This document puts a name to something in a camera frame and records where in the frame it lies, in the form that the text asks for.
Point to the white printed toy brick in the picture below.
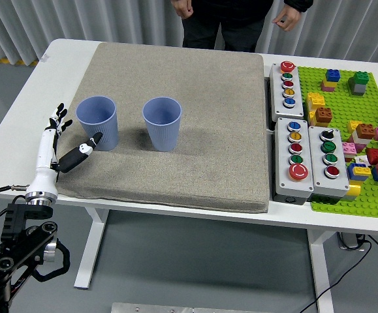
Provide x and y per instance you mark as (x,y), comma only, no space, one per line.
(360,159)

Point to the white table leg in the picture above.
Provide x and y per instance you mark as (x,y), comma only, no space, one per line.
(92,247)
(321,267)

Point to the metal plate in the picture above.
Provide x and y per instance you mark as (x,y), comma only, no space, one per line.
(169,308)

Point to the grey five-button control box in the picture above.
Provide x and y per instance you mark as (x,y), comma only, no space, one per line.
(285,111)
(283,169)

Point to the grey power strip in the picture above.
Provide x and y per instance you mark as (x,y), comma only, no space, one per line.
(350,241)

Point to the blue ribbed cup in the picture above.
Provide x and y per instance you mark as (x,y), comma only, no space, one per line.
(100,120)
(163,133)

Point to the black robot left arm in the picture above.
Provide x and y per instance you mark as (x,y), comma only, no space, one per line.
(19,234)

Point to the grey selector switch control box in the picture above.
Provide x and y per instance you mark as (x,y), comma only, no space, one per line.
(317,163)

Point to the white pleated curtain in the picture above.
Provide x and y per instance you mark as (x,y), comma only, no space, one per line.
(94,16)

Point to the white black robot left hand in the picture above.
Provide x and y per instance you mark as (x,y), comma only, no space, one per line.
(45,153)

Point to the yellow pink brick stack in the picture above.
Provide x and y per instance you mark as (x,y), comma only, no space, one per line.
(326,85)

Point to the pink toy brick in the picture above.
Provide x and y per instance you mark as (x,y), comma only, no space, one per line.
(349,148)

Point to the grey-brown mat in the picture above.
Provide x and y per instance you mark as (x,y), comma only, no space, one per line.
(192,107)

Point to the grey toy brick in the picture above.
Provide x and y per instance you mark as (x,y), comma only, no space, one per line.
(358,89)

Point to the red toy brick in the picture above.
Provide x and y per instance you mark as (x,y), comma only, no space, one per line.
(373,156)

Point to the green brick baseplate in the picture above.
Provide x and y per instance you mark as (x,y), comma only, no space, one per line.
(342,98)

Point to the person's left hand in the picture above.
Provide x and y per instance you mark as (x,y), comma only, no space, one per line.
(288,19)

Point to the green toy brick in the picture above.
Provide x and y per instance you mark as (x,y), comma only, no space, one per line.
(359,78)

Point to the yellow floor tape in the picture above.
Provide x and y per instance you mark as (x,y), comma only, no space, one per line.
(2,60)

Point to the yellow toy brick stack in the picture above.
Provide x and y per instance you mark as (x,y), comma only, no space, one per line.
(313,99)

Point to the brown toy brick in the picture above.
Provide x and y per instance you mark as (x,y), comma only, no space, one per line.
(365,130)
(323,115)

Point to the person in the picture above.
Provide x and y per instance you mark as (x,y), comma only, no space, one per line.
(221,26)

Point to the person's right hand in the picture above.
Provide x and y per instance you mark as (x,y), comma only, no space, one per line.
(182,8)

